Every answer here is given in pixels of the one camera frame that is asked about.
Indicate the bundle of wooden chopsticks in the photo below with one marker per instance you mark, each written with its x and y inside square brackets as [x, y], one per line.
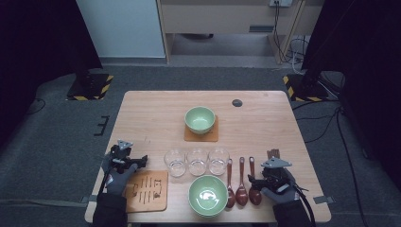
[273, 153]

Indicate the grey tape strip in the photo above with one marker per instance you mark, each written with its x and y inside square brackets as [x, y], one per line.
[323, 199]
[87, 199]

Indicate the wooden coaster with cutouts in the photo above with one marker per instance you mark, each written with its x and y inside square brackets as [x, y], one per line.
[159, 203]
[189, 138]

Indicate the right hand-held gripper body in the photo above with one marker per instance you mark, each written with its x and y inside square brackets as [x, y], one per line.
[277, 176]

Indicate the clear drinking glass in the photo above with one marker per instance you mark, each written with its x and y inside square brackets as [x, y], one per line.
[175, 162]
[197, 161]
[218, 160]

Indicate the dark curtain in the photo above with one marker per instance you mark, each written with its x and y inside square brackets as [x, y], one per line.
[372, 63]
[31, 47]

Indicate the white cabinet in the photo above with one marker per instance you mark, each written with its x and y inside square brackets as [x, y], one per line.
[121, 28]

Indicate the wall power socket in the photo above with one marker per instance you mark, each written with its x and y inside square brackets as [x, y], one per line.
[280, 2]

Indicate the black stand base striped edge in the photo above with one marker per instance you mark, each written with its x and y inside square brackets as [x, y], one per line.
[302, 90]
[91, 86]

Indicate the green ceramic bowl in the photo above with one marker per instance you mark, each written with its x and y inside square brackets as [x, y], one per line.
[208, 195]
[200, 119]

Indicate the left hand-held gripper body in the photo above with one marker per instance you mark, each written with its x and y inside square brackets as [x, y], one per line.
[121, 159]

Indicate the reddish brown wooden spoon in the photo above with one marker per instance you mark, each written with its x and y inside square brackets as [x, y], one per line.
[230, 197]
[252, 164]
[241, 195]

